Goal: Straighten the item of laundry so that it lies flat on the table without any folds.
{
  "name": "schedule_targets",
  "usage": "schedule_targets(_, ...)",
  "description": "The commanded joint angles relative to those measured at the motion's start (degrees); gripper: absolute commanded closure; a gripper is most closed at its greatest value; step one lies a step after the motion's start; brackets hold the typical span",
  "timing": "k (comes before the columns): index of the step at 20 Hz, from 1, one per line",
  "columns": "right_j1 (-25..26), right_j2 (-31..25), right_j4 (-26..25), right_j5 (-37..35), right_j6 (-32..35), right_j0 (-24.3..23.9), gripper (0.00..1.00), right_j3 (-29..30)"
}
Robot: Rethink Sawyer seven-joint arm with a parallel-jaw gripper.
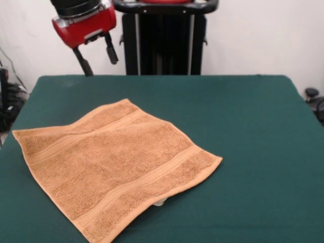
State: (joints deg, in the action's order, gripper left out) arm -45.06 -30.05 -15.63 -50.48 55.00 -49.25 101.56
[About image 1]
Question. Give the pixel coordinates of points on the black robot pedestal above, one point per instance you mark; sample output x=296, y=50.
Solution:
x=164, y=38

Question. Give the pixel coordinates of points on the black electronics box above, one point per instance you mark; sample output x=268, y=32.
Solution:
x=3, y=86

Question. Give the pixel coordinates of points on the dark green tablecloth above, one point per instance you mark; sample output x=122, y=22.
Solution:
x=253, y=152

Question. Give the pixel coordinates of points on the orange terry towel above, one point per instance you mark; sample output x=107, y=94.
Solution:
x=114, y=157

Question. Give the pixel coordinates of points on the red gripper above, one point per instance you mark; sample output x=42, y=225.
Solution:
x=86, y=27

